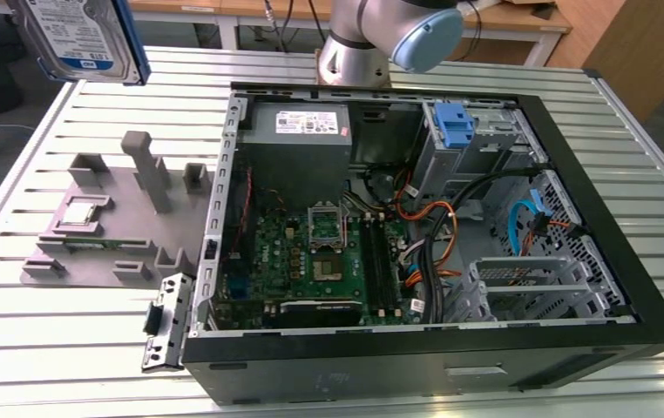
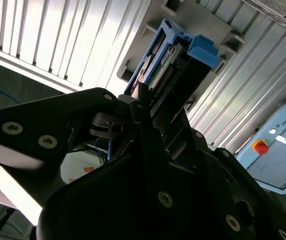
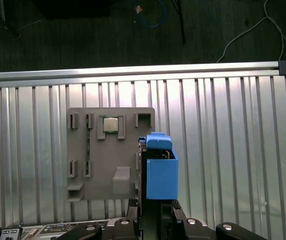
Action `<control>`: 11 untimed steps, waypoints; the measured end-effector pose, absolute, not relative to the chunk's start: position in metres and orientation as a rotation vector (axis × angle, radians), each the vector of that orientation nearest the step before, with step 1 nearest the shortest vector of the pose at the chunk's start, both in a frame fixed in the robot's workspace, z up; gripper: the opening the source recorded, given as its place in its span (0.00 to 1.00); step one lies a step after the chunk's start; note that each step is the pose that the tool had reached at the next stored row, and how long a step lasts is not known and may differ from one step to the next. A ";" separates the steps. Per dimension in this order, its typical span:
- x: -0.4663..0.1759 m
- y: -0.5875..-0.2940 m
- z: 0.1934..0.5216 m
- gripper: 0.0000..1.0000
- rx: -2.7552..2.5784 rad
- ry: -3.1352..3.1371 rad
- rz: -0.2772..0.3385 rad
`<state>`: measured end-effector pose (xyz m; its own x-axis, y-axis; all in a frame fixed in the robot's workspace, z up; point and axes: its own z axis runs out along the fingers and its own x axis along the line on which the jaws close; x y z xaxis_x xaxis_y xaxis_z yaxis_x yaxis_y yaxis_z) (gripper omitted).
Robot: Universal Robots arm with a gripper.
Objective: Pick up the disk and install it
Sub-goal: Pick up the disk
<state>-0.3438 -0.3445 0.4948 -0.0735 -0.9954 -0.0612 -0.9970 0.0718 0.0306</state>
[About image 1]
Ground blue data wire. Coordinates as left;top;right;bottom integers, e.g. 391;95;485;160
506;190;549;259

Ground hard disk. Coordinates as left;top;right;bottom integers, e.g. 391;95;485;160
4;0;152;86

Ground metal socket cover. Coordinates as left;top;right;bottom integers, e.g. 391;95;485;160
306;200;349;253

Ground grey power supply unit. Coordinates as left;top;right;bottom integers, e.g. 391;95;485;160
236;102;355;210

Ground black RAM slot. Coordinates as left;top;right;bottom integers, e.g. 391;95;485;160
363;213;383;317
378;213;402;315

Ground CPU socket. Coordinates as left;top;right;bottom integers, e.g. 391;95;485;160
311;255;349;283

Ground green motherboard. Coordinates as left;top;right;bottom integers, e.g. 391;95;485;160
218;204;426;327

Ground black graphics card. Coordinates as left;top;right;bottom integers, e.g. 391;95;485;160
263;297;363;328

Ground blue plastic drive carrier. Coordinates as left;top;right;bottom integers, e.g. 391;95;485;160
433;102;477;148

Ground grey metal drive cage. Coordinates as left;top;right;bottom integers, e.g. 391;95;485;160
415;99;548;206

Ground grey plastic parts rack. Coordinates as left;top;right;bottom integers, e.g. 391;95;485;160
21;130;216;289

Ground black open PC case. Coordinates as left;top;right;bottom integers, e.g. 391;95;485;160
182;80;664;406

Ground green RAM stick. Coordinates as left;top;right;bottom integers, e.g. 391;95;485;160
63;238;127;252

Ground silver CPU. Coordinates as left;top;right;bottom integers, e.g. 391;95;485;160
61;204;100;226

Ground wooden top white desk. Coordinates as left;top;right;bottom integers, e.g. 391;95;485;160
462;0;574;66
130;0;333;49

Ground brown wooden cabinet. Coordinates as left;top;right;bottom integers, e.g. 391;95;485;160
584;0;664;123

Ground orange wire bundle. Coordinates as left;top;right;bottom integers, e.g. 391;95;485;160
394;198;462;288

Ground black cable bundle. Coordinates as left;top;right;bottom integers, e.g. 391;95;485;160
421;167;548;324

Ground grey metal slot retainer bracket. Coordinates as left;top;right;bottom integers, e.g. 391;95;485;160
140;272;196;374

